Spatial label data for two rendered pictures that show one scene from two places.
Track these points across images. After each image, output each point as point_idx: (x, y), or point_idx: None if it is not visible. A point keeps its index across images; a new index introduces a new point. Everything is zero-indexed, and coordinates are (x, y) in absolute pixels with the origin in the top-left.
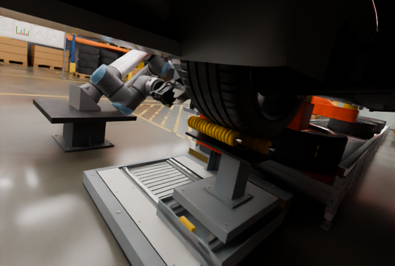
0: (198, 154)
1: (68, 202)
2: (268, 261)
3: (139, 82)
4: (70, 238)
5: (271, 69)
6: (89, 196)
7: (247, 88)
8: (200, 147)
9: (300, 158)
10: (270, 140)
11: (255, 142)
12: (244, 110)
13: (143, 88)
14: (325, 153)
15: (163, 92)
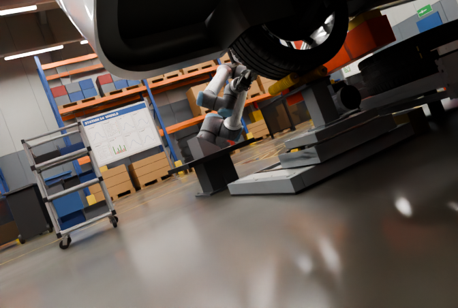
0: None
1: (225, 202)
2: (386, 155)
3: (226, 88)
4: (233, 205)
5: None
6: (238, 195)
7: (269, 43)
8: None
9: (408, 69)
10: (375, 73)
11: (313, 72)
12: (276, 55)
13: (230, 90)
14: (431, 49)
15: (239, 81)
